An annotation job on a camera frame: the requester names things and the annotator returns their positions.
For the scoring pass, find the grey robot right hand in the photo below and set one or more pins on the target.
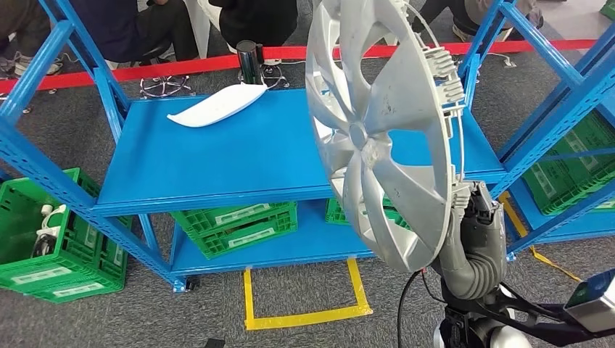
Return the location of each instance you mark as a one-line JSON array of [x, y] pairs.
[[480, 235]]

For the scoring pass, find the silver plastic wheel cover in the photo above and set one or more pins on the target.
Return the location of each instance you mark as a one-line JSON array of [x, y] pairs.
[[408, 96]]

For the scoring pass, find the blue metal shelf rack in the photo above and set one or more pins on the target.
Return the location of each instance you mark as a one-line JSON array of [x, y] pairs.
[[567, 226], [216, 168]]

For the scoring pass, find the white curved plastic part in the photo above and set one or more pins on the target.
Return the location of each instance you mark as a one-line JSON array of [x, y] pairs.
[[216, 106]]

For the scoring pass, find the folded green plastic crate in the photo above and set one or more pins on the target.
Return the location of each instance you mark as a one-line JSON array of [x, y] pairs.
[[336, 213], [250, 237], [240, 214]]

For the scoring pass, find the white floor plug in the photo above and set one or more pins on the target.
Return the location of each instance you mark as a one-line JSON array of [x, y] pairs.
[[509, 62]]

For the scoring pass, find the person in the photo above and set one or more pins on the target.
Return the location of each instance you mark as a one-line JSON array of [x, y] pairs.
[[14, 19], [120, 29], [259, 21], [480, 12]]

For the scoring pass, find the chrome base stool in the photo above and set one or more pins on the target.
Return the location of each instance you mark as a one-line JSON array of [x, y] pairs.
[[166, 86], [275, 72]]

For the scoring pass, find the black caster wheel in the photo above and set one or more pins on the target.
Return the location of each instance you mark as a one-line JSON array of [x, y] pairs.
[[192, 284]]

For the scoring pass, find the white board panel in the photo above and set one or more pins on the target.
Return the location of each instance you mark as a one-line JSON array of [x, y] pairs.
[[198, 24]]

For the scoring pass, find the red barrier belt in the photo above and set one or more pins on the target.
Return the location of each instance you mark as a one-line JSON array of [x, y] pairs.
[[144, 72]]

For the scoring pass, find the white device in crate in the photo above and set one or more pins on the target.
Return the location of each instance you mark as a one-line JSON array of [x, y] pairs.
[[48, 235]]

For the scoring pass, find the black camera bracket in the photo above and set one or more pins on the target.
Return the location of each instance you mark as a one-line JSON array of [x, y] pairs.
[[528, 314]]

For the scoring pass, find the black barrier post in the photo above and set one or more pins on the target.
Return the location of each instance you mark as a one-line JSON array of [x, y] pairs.
[[249, 62]]

